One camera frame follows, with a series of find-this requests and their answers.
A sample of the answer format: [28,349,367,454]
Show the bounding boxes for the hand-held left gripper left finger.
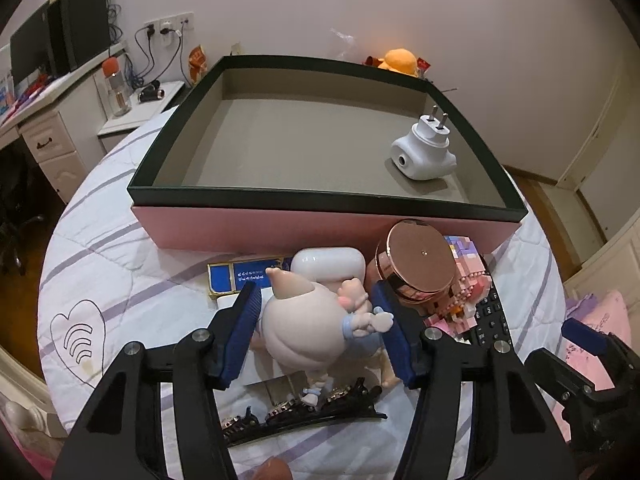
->
[52,280,263,480]

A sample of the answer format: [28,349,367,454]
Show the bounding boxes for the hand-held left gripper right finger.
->
[371,280,583,480]

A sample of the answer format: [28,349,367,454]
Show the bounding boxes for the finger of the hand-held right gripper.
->
[561,317,640,396]
[522,349,618,413]

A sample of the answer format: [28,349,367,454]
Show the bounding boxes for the pig doll figurine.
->
[252,266,396,406]

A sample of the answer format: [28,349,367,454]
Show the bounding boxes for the rose gold round compact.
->
[365,219,458,307]

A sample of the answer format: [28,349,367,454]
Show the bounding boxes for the rhinestone hair clip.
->
[221,385,353,446]

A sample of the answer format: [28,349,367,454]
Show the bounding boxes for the pink purple block figure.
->
[422,235,496,331]

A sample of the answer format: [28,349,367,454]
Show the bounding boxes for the pink box with green rim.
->
[126,55,528,261]

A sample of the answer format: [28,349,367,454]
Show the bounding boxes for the pink printed pillow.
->
[565,290,640,361]

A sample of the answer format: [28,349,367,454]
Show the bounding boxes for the blue rectangular packet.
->
[207,255,296,303]

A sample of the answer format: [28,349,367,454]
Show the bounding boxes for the black remote control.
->
[465,285,513,351]

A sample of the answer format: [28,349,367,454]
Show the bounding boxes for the black hair clip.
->
[257,377,388,428]

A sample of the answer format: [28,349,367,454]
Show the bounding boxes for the white earbuds case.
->
[291,246,367,291]

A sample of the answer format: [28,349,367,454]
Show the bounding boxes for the cream wardrobe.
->
[557,60,640,271]

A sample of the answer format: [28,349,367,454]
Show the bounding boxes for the white plug adapter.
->
[391,104,458,181]

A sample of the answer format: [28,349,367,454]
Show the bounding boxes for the white side table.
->
[97,80,188,138]

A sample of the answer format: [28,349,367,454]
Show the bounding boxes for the pink bed sheet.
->
[0,425,53,480]

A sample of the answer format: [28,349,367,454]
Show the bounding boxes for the black office chair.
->
[0,150,46,276]

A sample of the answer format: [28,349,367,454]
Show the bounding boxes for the bottle with orange cap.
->
[101,57,133,117]

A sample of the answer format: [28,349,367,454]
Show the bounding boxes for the white desk with drawers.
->
[0,42,126,206]

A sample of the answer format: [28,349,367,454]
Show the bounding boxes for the orange snack bag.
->
[187,45,209,83]

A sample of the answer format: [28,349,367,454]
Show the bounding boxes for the orange plush toy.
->
[363,48,418,77]

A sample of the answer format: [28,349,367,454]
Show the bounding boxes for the clear plastic bag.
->
[330,27,359,58]

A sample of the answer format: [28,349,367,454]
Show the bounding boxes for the black computer tower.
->
[47,0,111,73]

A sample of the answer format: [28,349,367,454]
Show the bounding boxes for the black monitor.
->
[10,2,57,88]

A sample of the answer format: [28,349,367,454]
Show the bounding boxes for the cream bed frame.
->
[0,350,67,441]

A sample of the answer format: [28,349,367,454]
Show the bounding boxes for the blue cable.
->
[122,55,143,87]

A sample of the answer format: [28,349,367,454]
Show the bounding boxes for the black power cable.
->
[134,25,157,83]
[165,29,190,83]

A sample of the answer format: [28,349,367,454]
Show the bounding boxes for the wall outlet strip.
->
[145,11,193,36]

